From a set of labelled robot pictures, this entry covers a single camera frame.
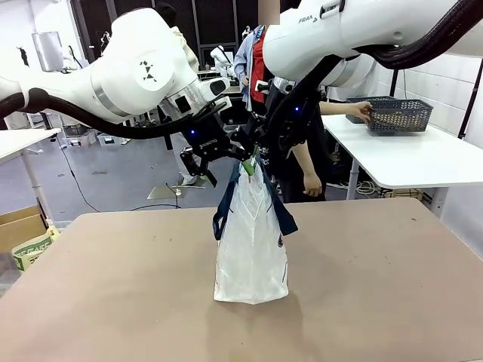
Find wooden crate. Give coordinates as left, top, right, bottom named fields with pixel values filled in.
left=390, top=187, right=426, bottom=200

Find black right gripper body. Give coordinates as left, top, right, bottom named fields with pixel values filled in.
left=269, top=100, right=315, bottom=152

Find clear storage bin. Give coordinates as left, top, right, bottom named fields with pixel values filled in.
left=62, top=124, right=97, bottom=148

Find metal floor plate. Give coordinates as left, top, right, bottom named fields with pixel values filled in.
left=146, top=183, right=207, bottom=201

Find black floor cable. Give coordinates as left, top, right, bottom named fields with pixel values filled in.
left=58, top=141, right=102, bottom=214

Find person left hand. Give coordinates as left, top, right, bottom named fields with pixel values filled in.
left=349, top=101, right=373, bottom=123

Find white desk with pedestal leg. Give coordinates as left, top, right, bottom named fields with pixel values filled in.
left=0, top=127, right=63, bottom=227

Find white cable bundle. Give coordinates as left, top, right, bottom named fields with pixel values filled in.
left=354, top=179, right=386, bottom=197

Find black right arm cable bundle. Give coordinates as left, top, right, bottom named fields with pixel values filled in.
left=263, top=0, right=483, bottom=131

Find black left arm cable bundle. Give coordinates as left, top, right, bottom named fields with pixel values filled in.
left=0, top=87, right=197, bottom=140

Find white side table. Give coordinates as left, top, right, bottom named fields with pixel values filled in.
left=320, top=112, right=483, bottom=218

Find brown cardboard box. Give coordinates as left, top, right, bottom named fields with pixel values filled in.
left=0, top=205, right=50, bottom=253

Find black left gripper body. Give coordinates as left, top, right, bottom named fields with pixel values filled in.
left=187, top=112, right=232, bottom=162

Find grey monitor screen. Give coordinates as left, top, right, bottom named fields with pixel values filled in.
left=32, top=31, right=64, bottom=72

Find person left forearm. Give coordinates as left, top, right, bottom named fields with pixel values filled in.
left=319, top=103, right=355, bottom=116

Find person right forearm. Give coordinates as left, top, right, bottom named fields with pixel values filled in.
left=296, top=145, right=321, bottom=180

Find small grey plastic basket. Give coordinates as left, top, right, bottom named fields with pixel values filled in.
left=346, top=96, right=397, bottom=124

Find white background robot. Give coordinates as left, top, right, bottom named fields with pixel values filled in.
left=210, top=44, right=238, bottom=82

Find person in red top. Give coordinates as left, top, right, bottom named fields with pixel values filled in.
left=233, top=24, right=271, bottom=112

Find green and white carton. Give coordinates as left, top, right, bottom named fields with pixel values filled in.
left=11, top=225, right=60, bottom=272

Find slanted black stand pole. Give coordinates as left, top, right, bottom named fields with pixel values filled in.
left=458, top=56, right=483, bottom=140

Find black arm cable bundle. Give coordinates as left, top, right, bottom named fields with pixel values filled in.
left=0, top=87, right=197, bottom=140
left=263, top=0, right=483, bottom=131

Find person in beige hoodie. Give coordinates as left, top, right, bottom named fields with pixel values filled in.
left=165, top=2, right=200, bottom=75

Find large grey plastic basket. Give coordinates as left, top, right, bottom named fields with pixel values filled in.
left=364, top=98, right=434, bottom=137

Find person right hand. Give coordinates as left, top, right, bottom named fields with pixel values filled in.
left=303, top=173, right=324, bottom=198

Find white shopping bag navy handles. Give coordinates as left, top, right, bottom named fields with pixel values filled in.
left=211, top=158, right=299, bottom=305

